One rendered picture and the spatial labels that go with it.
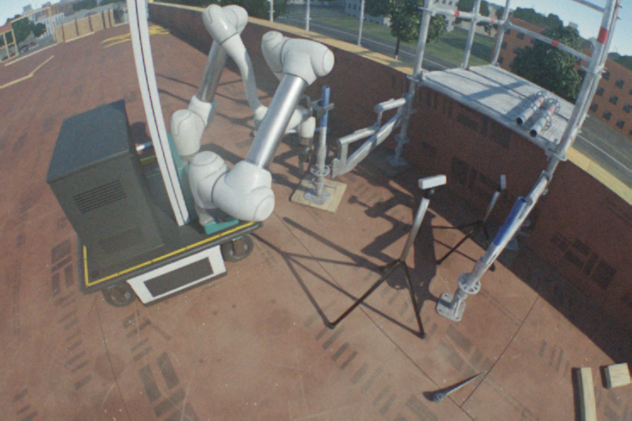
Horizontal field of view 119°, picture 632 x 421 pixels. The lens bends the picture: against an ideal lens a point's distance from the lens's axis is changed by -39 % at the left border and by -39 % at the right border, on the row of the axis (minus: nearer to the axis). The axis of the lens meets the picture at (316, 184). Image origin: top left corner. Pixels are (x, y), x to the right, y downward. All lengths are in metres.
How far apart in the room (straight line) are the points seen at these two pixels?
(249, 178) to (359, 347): 0.90
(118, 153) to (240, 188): 0.46
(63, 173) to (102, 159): 0.16
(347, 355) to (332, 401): 0.23
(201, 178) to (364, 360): 1.05
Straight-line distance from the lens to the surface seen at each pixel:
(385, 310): 1.57
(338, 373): 1.41
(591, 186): 2.01
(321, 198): 2.00
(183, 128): 1.60
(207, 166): 1.18
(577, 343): 2.10
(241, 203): 1.08
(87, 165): 1.13
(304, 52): 1.19
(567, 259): 2.26
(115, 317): 1.73
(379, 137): 2.12
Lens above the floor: 1.35
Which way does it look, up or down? 39 degrees down
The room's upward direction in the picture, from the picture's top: 4 degrees clockwise
